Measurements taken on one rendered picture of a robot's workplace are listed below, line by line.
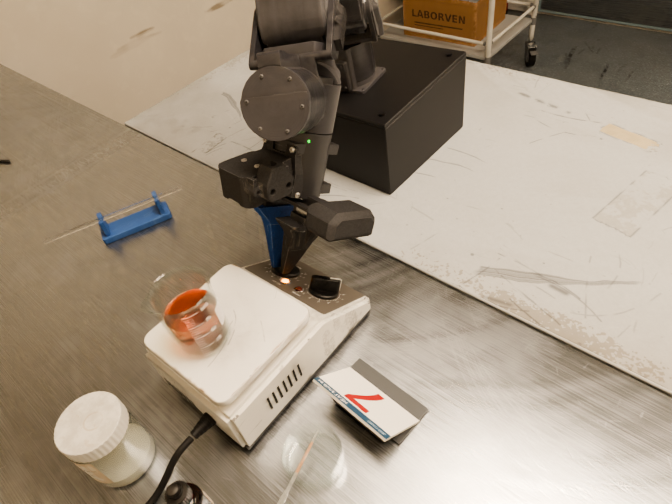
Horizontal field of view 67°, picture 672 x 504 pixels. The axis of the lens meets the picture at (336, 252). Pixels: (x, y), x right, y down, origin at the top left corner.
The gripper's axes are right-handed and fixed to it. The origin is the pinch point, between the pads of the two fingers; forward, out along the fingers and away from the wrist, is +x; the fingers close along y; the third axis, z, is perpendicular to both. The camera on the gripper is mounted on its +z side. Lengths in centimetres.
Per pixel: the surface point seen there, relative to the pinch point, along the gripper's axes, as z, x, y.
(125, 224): 4.8, 9.0, -29.5
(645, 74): -251, -36, -49
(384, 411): 0.1, 9.8, 17.7
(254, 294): 5.6, 3.7, 3.1
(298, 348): 4.6, 6.4, 9.6
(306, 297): 0.4, 4.1, 5.2
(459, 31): -184, -37, -113
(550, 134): -43.2, -14.1, 5.4
